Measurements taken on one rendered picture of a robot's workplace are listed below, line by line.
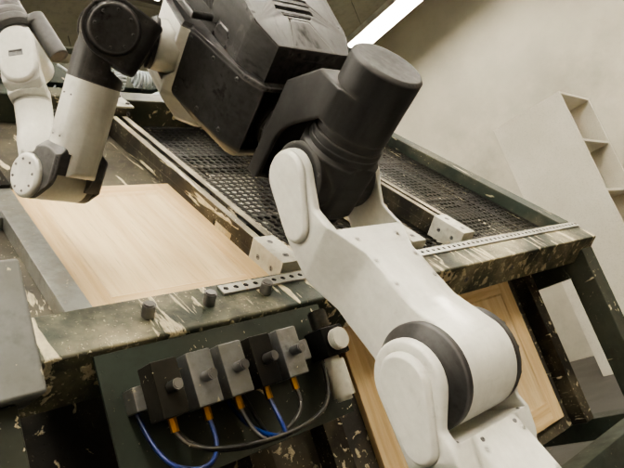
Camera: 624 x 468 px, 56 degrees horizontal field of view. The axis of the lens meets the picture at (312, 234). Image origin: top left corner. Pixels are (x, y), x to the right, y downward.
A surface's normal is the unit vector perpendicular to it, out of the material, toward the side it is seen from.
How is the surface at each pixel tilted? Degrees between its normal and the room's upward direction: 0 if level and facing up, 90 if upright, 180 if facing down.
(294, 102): 90
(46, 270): 51
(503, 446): 64
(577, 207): 90
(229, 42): 91
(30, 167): 90
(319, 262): 111
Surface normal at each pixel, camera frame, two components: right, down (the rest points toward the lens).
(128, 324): 0.25, -0.88
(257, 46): -0.44, 0.39
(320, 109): -0.75, 0.10
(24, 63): 0.11, -0.20
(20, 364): 0.58, -0.38
